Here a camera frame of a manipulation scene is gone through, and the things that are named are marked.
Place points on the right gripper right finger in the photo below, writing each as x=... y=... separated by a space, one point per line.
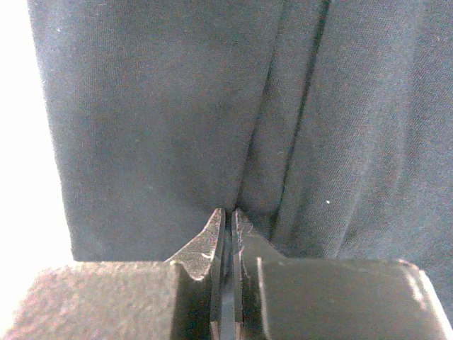
x=276 y=297

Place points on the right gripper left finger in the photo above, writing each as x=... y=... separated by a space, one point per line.
x=179 y=298

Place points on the black t-shirt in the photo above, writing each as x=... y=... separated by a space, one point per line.
x=328 y=122

